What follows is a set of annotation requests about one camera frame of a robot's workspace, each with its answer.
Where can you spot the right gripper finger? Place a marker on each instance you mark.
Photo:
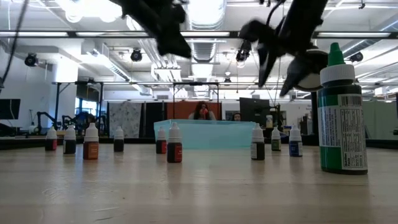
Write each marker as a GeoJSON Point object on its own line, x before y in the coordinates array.
{"type": "Point", "coordinates": [300, 68]}
{"type": "Point", "coordinates": [264, 46]}

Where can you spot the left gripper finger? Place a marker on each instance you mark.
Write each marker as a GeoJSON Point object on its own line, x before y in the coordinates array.
{"type": "Point", "coordinates": [174, 43]}

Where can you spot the large green coloring bottle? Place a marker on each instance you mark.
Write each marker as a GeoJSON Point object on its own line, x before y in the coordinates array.
{"type": "Point", "coordinates": [342, 130]}

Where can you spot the small green label bottle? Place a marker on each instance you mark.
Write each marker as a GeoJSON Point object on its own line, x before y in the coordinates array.
{"type": "Point", "coordinates": [276, 144]}

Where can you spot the small blue label bottle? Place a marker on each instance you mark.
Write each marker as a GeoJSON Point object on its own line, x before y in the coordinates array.
{"type": "Point", "coordinates": [295, 148]}

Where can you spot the small black bottle white cap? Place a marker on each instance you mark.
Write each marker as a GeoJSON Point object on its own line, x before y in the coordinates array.
{"type": "Point", "coordinates": [118, 145]}
{"type": "Point", "coordinates": [257, 151]}
{"type": "Point", "coordinates": [70, 146]}

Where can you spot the green translucent plastic tray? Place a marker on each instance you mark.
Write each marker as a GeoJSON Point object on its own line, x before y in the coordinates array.
{"type": "Point", "coordinates": [217, 135]}

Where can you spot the small dark bottle white cap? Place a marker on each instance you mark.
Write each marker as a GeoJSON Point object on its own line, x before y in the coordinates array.
{"type": "Point", "coordinates": [161, 147]}

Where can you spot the small red label bottle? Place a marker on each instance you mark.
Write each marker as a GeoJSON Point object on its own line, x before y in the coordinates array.
{"type": "Point", "coordinates": [174, 152]}

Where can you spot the black background robot arm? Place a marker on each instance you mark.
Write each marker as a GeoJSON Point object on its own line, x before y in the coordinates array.
{"type": "Point", "coordinates": [56, 118]}

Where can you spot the black ceiling spotlight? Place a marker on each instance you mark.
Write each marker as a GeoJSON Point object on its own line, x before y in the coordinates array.
{"type": "Point", "coordinates": [31, 59]}
{"type": "Point", "coordinates": [356, 57]}
{"type": "Point", "coordinates": [136, 55]}
{"type": "Point", "coordinates": [242, 55]}

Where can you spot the black desk lamp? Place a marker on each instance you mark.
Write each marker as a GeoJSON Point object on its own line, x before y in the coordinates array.
{"type": "Point", "coordinates": [314, 118]}

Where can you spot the black monitor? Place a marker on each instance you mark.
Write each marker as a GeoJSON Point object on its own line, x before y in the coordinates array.
{"type": "Point", "coordinates": [9, 109]}
{"type": "Point", "coordinates": [253, 110]}

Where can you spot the person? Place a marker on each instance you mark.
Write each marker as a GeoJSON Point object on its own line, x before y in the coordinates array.
{"type": "Point", "coordinates": [237, 116]}
{"type": "Point", "coordinates": [202, 110]}

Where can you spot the black partition panel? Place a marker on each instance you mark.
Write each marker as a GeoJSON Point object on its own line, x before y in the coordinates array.
{"type": "Point", "coordinates": [154, 115]}

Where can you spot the marble pattern board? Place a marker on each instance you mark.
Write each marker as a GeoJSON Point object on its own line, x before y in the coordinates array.
{"type": "Point", "coordinates": [124, 110]}

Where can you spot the green partition wall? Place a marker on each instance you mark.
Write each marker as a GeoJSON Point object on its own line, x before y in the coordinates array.
{"type": "Point", "coordinates": [382, 121]}

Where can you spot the black aluminium table frame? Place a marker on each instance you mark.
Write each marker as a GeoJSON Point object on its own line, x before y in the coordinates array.
{"type": "Point", "coordinates": [382, 143]}

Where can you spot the ceiling light rail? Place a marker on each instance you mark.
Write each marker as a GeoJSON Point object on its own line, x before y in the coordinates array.
{"type": "Point", "coordinates": [37, 34]}

